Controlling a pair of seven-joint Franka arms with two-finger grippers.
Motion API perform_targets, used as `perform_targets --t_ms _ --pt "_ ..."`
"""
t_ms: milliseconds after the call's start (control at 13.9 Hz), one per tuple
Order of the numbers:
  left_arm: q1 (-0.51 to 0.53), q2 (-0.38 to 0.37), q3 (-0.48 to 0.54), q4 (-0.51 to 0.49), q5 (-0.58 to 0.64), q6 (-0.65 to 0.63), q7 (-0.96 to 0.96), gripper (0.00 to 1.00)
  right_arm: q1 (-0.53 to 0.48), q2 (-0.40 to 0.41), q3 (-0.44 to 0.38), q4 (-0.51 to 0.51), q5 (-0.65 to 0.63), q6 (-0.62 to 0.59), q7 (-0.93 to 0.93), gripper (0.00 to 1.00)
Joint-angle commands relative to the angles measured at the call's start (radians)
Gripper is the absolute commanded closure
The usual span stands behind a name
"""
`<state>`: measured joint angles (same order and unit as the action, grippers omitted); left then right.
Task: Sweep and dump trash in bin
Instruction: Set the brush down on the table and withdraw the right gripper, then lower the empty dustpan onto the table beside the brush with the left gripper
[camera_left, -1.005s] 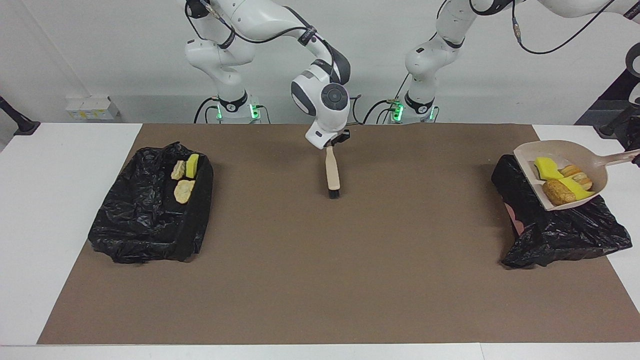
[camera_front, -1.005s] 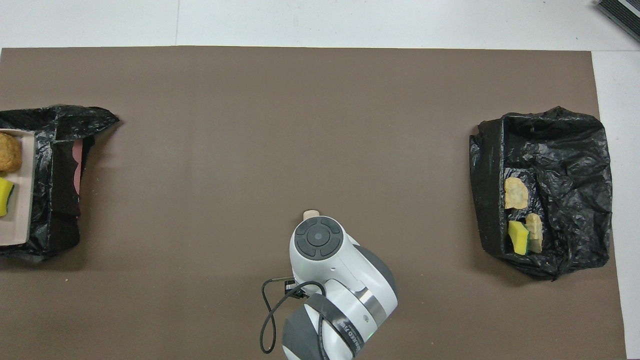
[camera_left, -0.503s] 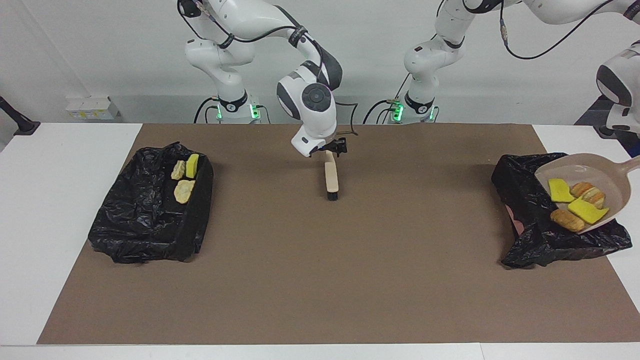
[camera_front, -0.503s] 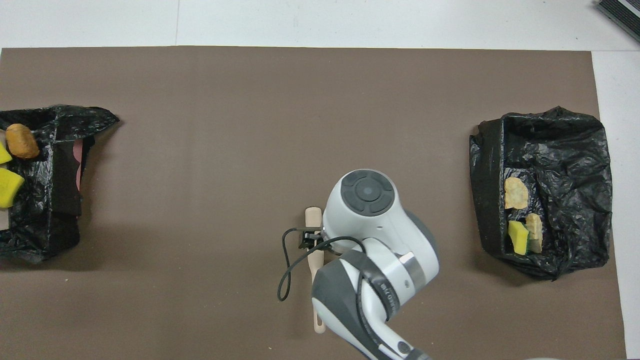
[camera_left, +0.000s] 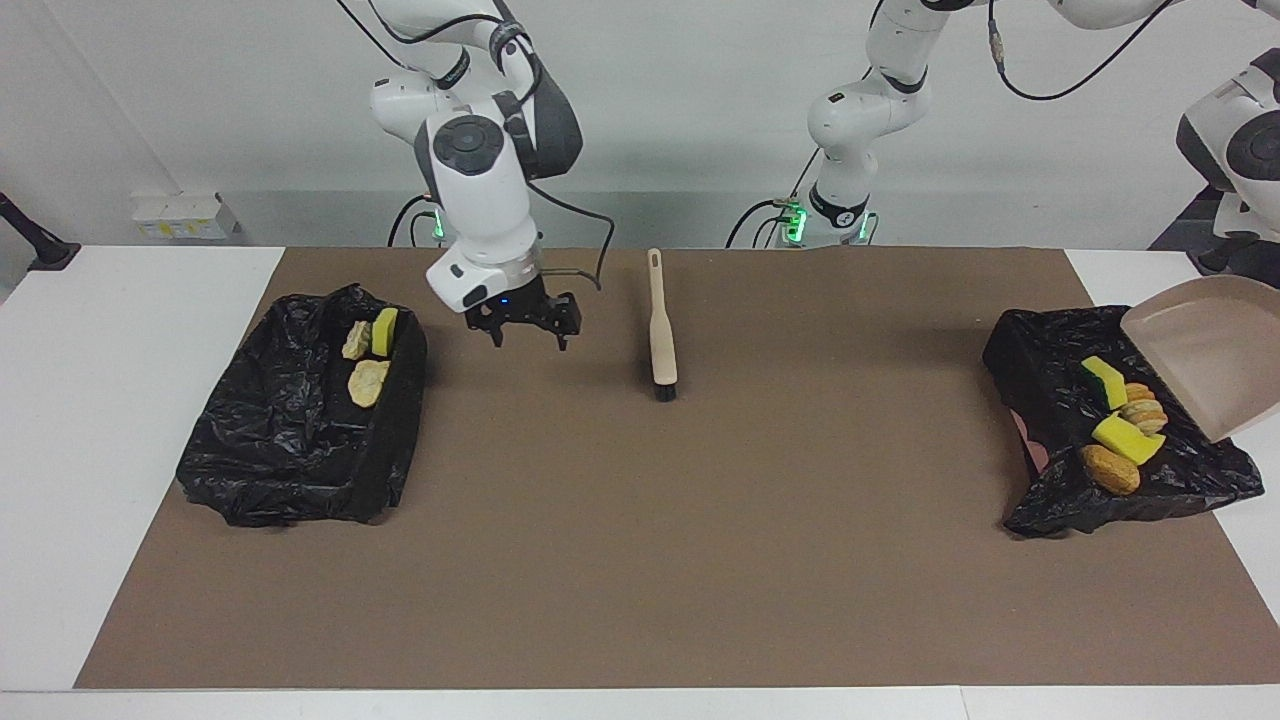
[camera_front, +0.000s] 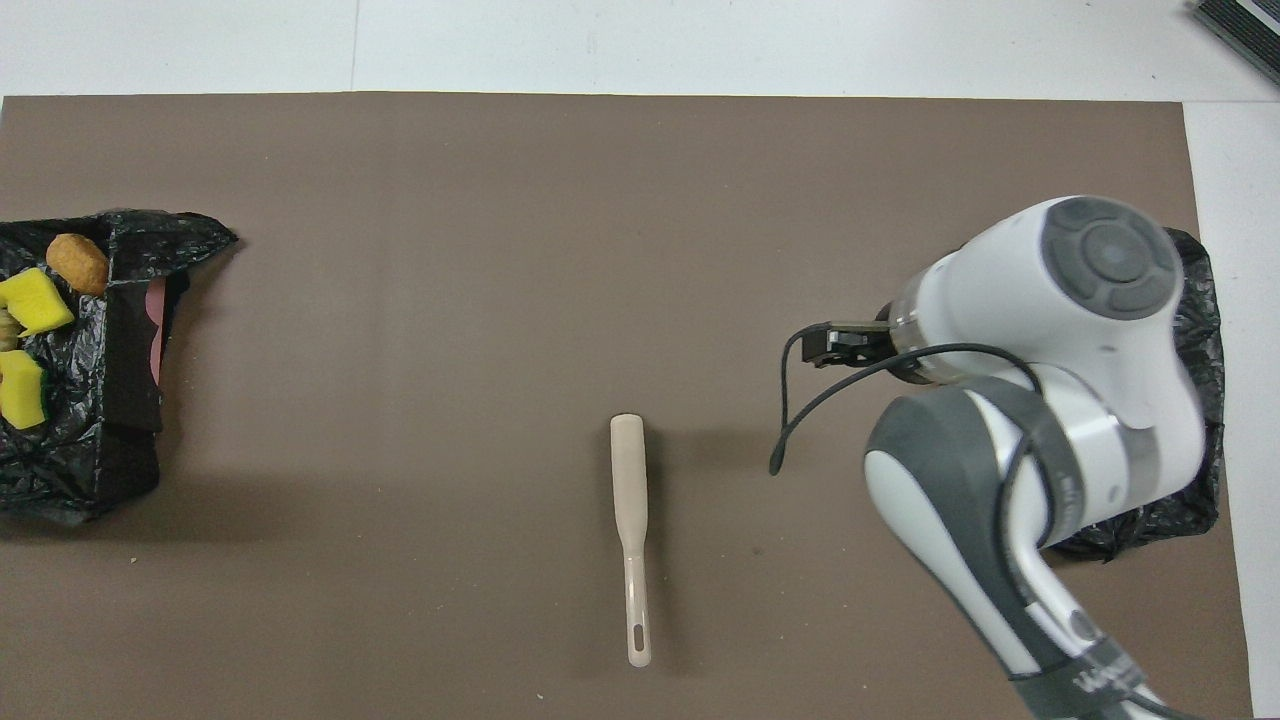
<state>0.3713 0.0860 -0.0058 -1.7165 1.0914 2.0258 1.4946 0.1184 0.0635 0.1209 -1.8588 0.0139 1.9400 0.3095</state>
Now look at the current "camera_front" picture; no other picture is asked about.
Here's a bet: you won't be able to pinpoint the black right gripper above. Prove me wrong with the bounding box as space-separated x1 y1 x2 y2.
803 326 893 369

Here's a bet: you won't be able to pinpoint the beige brush black bristles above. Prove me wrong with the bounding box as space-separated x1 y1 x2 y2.
609 413 653 668

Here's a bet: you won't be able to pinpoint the brown oval croquette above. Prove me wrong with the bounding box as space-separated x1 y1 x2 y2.
46 233 110 297

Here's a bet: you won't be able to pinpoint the yellow notched sponge piece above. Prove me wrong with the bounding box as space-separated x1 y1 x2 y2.
0 267 76 338

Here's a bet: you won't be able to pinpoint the green and yellow sponge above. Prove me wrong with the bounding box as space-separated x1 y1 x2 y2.
0 350 48 431

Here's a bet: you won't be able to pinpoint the black trash bag bin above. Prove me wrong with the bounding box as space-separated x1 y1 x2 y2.
1040 226 1227 563

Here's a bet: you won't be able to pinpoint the pink plastic bin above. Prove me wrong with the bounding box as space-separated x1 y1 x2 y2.
145 277 173 386

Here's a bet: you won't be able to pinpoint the black bag with pink bin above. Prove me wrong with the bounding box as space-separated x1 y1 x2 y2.
0 208 241 529

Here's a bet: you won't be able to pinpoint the brown table mat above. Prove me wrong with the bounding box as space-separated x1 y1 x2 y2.
0 92 1256 720

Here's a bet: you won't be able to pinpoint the dark grey ribbed panel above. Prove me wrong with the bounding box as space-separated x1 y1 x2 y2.
1190 0 1280 89

